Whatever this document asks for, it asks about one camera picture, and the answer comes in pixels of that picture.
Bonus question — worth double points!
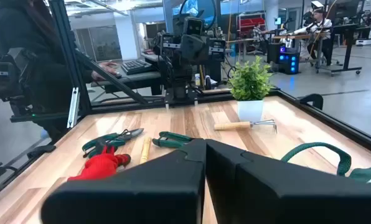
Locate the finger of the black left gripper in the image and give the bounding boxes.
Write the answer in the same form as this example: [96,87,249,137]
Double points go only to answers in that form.
[180,34,195,62]
[194,34,210,62]

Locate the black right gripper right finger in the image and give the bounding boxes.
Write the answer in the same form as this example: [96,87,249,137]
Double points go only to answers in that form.
[205,139,371,224]

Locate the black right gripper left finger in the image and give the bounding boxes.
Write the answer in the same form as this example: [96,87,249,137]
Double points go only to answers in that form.
[40,138,207,224]

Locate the wooden-handled garden trowel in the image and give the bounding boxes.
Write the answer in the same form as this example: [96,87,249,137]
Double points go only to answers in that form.
[139,136,153,165]

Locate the red black gardening glove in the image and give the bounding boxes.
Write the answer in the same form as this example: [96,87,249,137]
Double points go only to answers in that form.
[67,145,132,182]

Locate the green-handled garden snips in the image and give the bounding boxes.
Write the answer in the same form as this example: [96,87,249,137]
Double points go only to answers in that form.
[151,131,195,149]

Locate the green pruning shears black strap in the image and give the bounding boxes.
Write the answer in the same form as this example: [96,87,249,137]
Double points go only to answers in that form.
[81,128,145,159]

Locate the wooden-handled hand rake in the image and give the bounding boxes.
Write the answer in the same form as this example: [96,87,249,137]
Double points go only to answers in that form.
[214,118,278,134]

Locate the beige green gardening bag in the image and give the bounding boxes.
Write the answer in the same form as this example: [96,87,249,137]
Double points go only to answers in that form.
[279,141,371,185]

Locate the black keyboard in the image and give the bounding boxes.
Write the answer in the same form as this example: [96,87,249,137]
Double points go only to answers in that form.
[121,58,154,76]

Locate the blue-screen computer monitor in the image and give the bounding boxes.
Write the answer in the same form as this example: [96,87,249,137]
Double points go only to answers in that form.
[172,0,219,30]

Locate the grey operator desk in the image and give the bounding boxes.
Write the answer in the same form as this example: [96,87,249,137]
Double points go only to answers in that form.
[90,54,174,96]

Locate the red storage bin shelf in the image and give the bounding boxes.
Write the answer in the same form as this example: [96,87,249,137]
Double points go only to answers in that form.
[237,12,266,38]

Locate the person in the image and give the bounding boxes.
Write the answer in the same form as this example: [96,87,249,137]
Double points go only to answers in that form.
[251,23,269,47]
[0,0,95,142]
[289,7,334,66]

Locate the person's hand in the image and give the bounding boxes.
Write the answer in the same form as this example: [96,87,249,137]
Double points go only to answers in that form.
[91,68,120,82]
[98,61,119,69]

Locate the green plant in white pot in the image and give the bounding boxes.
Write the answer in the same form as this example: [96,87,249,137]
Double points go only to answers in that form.
[228,55,275,123]

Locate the computer tower blue lights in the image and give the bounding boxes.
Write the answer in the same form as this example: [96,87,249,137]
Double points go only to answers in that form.
[278,46,301,75]

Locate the black table clamp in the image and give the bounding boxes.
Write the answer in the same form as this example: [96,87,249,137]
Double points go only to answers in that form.
[26,144,57,160]

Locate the black standing desk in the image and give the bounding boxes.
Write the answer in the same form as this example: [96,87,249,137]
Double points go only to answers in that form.
[316,23,371,77]

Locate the black teleoperation device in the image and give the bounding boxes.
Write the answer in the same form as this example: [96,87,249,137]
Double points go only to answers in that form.
[0,35,39,125]

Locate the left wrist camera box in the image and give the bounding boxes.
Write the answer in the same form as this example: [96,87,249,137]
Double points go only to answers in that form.
[184,17,205,35]

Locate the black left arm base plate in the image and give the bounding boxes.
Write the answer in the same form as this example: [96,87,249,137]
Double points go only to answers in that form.
[164,84,199,106]

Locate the black aluminium rig frame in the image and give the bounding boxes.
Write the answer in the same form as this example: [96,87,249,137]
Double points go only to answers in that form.
[0,0,371,203]

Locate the black frame hook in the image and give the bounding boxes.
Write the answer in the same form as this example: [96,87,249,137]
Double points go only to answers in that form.
[298,93,324,111]

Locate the silver metal bracket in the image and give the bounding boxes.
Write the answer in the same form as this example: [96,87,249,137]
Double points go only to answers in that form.
[66,86,80,129]

